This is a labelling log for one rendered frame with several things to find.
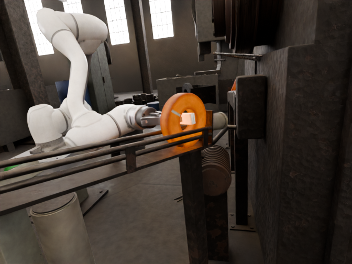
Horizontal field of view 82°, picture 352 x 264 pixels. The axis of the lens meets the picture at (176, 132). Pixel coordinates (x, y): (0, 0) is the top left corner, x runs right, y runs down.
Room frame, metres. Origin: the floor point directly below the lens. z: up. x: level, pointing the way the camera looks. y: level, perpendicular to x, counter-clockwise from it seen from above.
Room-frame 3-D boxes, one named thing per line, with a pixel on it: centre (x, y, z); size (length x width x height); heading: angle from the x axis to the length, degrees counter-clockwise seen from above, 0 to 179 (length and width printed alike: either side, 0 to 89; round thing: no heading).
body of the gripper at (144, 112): (0.68, 0.08, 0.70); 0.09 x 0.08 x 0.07; 41
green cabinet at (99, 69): (4.47, 1.63, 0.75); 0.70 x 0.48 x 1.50; 166
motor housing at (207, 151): (0.71, -0.13, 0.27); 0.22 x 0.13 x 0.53; 166
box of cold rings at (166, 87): (3.83, -0.33, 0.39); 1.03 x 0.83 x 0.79; 80
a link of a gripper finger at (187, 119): (0.56, -0.02, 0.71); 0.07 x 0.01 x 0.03; 41
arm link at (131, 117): (0.73, 0.12, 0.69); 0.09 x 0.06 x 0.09; 131
